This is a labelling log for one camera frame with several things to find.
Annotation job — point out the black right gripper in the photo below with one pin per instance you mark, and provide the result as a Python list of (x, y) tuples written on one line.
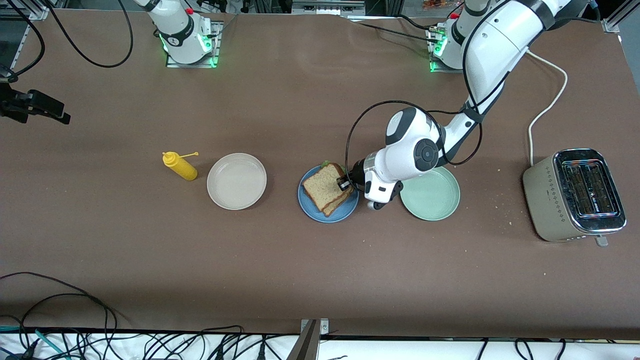
[(31, 104)]

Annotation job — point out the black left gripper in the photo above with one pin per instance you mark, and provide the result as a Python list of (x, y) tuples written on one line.
[(357, 173)]

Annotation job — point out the brown toast bread slice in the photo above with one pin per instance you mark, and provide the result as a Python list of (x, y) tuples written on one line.
[(322, 187), (340, 202)]

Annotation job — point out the yellow mustard squeeze bottle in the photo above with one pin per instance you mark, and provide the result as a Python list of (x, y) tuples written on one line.
[(184, 170)]

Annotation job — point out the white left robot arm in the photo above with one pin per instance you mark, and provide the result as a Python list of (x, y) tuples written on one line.
[(495, 45)]

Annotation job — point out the blue round plate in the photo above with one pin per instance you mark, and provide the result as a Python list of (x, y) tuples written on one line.
[(310, 210)]

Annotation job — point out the mint green round plate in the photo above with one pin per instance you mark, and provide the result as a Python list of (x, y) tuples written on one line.
[(432, 200)]

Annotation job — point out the beige round plate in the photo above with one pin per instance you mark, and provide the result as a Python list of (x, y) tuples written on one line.
[(236, 181)]

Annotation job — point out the beige chrome toaster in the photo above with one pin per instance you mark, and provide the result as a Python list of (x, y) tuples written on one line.
[(547, 200)]

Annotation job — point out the orange snack bag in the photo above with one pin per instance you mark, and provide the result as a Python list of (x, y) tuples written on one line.
[(436, 4)]

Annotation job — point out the metal table edge bracket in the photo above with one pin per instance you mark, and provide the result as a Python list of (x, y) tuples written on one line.
[(307, 342)]

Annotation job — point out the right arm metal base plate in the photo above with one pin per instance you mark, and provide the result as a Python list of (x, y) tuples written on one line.
[(216, 50)]

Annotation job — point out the silver metal rail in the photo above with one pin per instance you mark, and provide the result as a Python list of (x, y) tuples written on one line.
[(327, 7)]

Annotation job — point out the silver aluminium frame post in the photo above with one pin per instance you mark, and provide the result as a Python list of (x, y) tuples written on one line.
[(614, 20)]

